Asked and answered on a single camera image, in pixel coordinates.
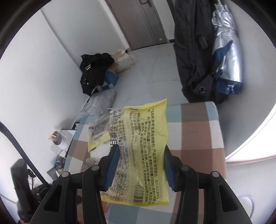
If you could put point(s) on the black hanging coat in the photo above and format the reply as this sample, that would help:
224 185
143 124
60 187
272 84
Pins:
189 43

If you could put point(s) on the grey door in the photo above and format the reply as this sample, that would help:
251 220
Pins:
138 21

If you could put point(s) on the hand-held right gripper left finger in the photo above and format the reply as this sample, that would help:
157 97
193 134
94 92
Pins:
112 170

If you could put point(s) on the beige cloth bag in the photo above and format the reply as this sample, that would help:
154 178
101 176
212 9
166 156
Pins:
125 61

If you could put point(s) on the dark bag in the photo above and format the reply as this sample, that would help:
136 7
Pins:
21 185

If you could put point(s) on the small yellow bread bag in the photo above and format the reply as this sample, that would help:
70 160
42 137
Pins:
101 131

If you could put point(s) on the white plastic bag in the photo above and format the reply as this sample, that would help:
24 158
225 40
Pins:
97 103

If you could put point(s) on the blue cardboard box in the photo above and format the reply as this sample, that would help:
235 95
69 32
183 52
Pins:
111 79

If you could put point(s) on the dark blue box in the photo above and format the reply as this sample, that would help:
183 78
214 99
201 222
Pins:
71 142

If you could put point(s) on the clear printed plastic wrapper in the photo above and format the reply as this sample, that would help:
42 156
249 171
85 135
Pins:
92 162

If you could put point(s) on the white round object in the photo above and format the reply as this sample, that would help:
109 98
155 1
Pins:
248 204

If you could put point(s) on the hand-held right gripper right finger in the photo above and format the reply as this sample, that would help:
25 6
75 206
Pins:
169 170

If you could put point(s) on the black jacket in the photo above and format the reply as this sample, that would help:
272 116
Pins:
94 69

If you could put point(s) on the large yellow bread bag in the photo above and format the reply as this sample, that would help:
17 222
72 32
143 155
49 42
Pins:
144 133

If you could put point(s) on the bundle of wooden sticks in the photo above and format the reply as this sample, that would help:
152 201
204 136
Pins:
52 137

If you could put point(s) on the white utensil cup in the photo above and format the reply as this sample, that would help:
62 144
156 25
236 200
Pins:
59 142

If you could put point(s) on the checked blanket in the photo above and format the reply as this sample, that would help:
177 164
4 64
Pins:
194 137

